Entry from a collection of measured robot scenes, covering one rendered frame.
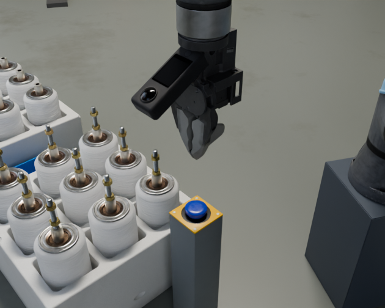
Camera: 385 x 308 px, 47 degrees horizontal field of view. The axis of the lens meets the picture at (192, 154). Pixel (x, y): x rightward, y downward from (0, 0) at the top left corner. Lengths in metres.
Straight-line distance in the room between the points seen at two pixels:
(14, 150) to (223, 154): 0.64
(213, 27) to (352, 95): 1.36
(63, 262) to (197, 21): 0.50
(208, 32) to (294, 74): 1.44
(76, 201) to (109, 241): 0.12
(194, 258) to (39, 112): 0.71
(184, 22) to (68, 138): 0.85
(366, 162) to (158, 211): 0.43
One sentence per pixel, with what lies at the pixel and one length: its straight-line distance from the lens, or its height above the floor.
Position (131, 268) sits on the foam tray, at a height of 0.15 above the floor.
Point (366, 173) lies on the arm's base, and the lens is 0.92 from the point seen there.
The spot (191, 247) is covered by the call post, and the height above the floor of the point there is 0.27.
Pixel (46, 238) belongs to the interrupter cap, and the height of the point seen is 0.25.
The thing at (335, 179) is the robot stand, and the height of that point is 0.29.
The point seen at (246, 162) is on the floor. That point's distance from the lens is 1.46.
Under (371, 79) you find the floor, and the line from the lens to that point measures 2.09.
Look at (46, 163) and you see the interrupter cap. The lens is 1.08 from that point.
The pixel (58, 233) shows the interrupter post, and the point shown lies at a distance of 0.87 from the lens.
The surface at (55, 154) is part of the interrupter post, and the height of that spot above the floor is 0.27.
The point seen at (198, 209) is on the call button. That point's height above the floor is 0.33.
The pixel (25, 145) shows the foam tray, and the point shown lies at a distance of 1.34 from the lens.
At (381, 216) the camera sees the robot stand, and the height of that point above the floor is 0.30.
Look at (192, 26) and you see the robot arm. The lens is 0.61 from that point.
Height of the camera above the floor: 0.88
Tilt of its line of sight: 36 degrees down
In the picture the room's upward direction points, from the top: straight up
